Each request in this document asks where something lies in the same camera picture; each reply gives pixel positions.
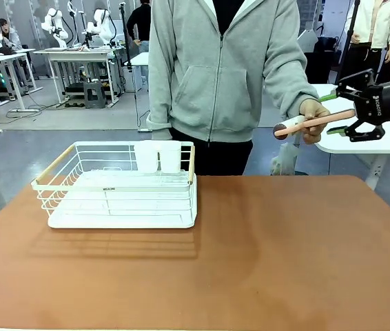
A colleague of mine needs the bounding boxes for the seated person in gray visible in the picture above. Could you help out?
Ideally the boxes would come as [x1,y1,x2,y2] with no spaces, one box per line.
[0,18,23,52]

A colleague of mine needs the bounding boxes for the pink spatula with brown head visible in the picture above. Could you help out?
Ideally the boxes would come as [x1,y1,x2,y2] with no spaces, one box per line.
[272,108,356,141]

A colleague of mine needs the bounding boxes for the small white desk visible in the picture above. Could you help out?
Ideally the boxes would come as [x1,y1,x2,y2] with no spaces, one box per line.
[122,51,150,133]

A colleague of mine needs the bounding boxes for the standing person in white jacket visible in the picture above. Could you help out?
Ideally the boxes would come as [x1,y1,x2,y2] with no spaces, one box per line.
[342,0,390,86]

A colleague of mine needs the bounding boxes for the person's left hand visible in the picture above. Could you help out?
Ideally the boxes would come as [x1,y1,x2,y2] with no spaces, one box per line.
[299,98,331,146]

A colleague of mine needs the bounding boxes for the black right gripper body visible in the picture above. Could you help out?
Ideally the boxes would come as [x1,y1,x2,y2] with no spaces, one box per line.
[352,82,389,126]

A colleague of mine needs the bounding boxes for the standing person in black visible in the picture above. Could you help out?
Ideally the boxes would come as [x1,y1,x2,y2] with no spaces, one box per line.
[126,0,152,54]

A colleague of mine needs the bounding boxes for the person's torso in gray hoodie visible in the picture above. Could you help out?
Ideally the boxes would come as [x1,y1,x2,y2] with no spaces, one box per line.
[148,0,301,177]

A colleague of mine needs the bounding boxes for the white drain tray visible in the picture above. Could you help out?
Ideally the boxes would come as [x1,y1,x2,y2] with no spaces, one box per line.
[47,170,198,230]

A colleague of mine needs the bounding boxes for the white desk with seated person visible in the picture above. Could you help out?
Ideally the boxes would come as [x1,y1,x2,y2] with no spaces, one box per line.
[0,48,43,112]

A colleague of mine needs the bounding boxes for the person's left forearm, gray sleeve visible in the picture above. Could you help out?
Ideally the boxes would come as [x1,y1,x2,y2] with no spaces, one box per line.
[263,20,320,117]

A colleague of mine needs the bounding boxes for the white utensil handle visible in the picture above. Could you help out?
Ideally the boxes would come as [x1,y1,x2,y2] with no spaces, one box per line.
[283,115,307,128]

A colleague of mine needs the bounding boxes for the person's right forearm, gray sleeve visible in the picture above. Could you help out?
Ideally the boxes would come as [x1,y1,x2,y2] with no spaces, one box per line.
[145,20,175,141]

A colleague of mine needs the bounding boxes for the white desk with robots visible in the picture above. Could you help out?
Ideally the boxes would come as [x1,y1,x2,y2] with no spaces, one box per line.
[32,47,121,107]

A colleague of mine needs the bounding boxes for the gray plastic stool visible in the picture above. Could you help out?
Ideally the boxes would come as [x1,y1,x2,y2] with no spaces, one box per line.
[83,80,107,110]

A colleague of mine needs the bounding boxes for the white plastic bag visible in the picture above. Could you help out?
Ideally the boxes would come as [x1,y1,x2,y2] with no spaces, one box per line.
[269,142,300,177]

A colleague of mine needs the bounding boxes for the white plastic cup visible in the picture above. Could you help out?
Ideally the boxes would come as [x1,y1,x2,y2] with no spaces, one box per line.
[158,141,183,174]
[134,140,159,174]

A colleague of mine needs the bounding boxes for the white wire dish rack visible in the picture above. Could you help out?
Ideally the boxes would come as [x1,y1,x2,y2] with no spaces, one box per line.
[31,140,196,218]

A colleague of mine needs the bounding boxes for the black camera stand pole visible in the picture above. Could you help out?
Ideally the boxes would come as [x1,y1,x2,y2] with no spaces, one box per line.
[334,0,362,86]

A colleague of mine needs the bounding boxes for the black tripod pole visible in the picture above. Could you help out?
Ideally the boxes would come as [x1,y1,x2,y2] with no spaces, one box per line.
[118,1,134,74]

